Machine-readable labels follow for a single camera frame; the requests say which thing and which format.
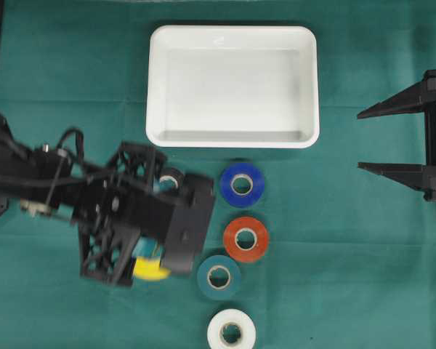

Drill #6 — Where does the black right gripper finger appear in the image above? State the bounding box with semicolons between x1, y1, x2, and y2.
357;81;427;119
358;162;430;191

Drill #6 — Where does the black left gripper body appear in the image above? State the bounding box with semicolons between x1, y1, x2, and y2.
72;142;173;287

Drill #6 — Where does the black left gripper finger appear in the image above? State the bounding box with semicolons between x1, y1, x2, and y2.
136;237;163;260
153;174;171;193

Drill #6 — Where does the yellow tape roll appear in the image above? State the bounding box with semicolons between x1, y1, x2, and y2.
133;257;171;281

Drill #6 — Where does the blue tape roll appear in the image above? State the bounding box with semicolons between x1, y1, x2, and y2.
219;162;265;208

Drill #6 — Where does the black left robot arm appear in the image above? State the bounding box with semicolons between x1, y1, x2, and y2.
0;115;175;286

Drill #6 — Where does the black tape roll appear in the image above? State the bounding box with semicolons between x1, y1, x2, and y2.
160;167;185;189

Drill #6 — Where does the teal green tape roll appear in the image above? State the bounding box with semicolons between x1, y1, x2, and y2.
197;255;242;300

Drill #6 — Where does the red tape roll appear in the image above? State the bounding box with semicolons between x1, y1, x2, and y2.
223;216;270;263

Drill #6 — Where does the white plastic case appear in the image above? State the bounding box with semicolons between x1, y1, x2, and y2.
145;25;320;149

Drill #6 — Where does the white tape roll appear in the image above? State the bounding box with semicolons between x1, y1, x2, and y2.
207;309;257;349

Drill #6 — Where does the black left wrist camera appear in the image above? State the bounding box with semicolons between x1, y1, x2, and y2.
161;173;215;276

